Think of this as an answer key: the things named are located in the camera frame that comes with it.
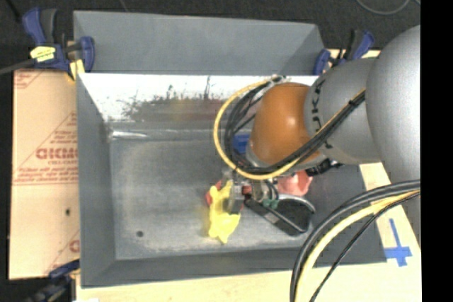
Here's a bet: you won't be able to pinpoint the blue sponge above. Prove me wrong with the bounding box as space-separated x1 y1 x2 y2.
233 133 251 155

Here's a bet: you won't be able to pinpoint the black cylinder on white bracket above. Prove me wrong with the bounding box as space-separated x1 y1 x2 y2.
305 158 343 177

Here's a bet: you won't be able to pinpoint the grey metal bin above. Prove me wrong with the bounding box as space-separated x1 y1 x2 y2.
72 10 387 287

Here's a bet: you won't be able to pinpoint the black sunglasses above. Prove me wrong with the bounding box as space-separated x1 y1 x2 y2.
243 194 316 237

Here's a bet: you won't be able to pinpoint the brown cardboard board red print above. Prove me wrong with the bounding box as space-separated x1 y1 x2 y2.
8 68 81 281

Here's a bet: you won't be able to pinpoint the red round thing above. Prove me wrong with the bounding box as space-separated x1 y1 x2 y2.
205 179 249 207

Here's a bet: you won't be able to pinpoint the pink round toy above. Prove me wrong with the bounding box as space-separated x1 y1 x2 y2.
277 169 314 198

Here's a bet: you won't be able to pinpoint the yellow soft toy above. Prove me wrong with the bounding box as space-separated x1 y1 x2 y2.
204 180 242 245

